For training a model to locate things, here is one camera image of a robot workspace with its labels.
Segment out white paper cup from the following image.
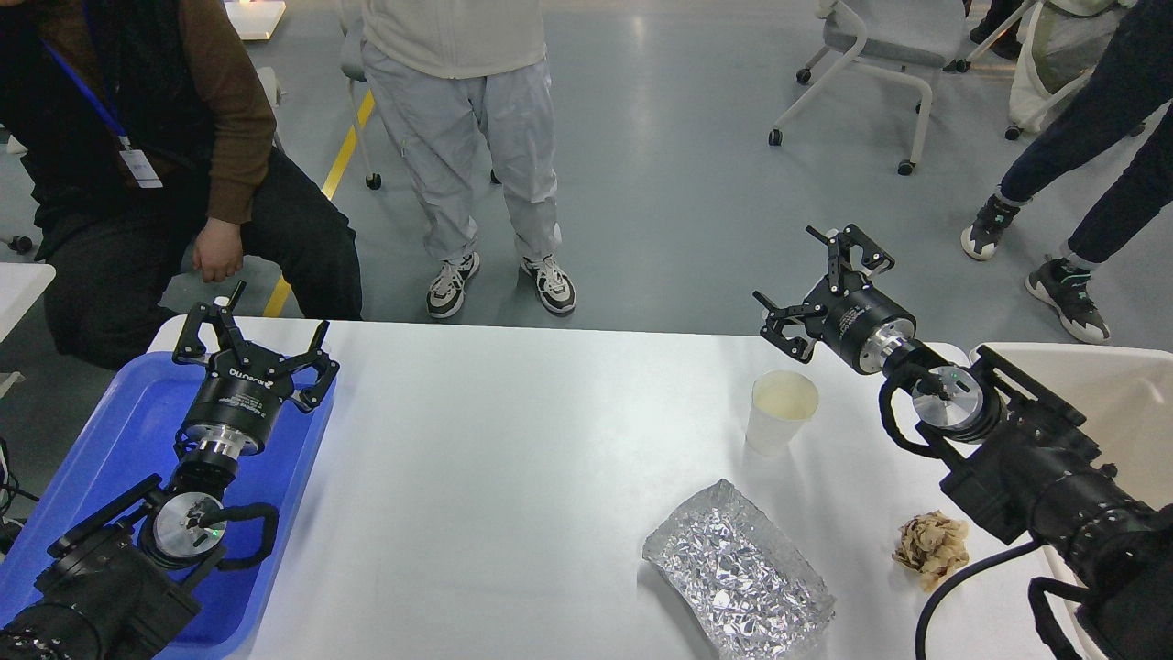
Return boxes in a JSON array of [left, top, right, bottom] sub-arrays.
[[745, 370, 820, 457]]

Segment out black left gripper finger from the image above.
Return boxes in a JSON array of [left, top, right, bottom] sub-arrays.
[[271, 321, 340, 413], [172, 280, 248, 368]]

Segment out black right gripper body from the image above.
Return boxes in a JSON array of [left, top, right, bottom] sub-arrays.
[[804, 277, 916, 375]]

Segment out standing person grey pants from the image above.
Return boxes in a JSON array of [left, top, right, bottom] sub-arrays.
[[360, 1, 577, 319]]

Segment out grey chair left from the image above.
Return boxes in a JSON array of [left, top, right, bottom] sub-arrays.
[[334, 1, 382, 191]]

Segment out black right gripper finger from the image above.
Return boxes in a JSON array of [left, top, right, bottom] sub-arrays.
[[806, 223, 895, 295], [753, 291, 827, 365]]

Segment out blue plastic tray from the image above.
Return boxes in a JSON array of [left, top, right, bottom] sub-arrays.
[[1, 352, 334, 659]]

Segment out beige plastic bin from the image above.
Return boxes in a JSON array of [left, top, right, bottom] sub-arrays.
[[970, 341, 1173, 660]]

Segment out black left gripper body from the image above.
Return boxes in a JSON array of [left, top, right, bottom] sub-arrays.
[[176, 351, 312, 457]]

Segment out white chair far right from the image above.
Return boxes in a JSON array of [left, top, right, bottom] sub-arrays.
[[944, 1, 1135, 140]]

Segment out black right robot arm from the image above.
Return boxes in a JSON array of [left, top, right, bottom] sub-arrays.
[[754, 225, 1172, 659]]

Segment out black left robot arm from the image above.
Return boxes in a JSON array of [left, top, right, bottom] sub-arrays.
[[4, 302, 339, 659]]

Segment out person in dark jeans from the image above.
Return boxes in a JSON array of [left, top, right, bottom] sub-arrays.
[[960, 1, 1172, 343]]

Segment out white board on floor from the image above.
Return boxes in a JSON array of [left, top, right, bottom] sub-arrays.
[[224, 1, 289, 42]]

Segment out seated person brown sleeve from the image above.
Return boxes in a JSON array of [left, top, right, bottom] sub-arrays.
[[1, 1, 362, 370]]

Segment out crumpled brown paper ball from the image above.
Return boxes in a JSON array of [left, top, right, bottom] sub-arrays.
[[891, 511, 970, 594]]

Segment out white side table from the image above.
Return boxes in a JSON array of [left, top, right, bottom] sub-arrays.
[[1, 261, 56, 341]]

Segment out grey white rolling chair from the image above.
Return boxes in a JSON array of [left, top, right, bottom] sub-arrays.
[[767, 1, 967, 176]]

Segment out crumpled aluminium foil tray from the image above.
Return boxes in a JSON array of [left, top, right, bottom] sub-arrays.
[[642, 479, 838, 659]]

